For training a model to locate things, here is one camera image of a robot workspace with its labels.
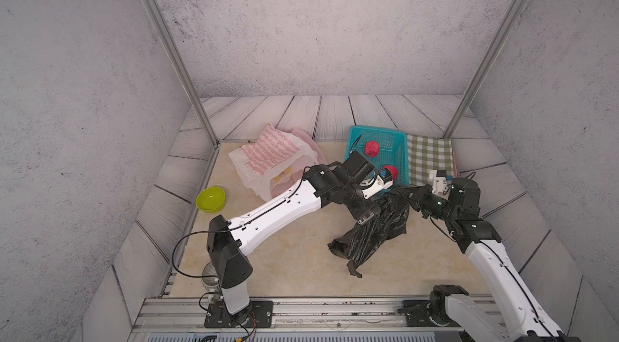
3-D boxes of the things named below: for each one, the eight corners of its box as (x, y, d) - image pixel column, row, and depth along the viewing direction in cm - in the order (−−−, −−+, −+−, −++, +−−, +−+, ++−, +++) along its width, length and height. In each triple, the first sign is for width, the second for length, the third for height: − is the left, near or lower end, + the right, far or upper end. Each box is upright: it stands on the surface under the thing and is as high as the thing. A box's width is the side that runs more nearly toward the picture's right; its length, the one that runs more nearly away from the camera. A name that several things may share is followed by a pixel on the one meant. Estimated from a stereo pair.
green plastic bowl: (197, 215, 98) (191, 208, 94) (204, 194, 104) (199, 186, 100) (224, 215, 98) (220, 208, 94) (230, 194, 104) (226, 186, 100)
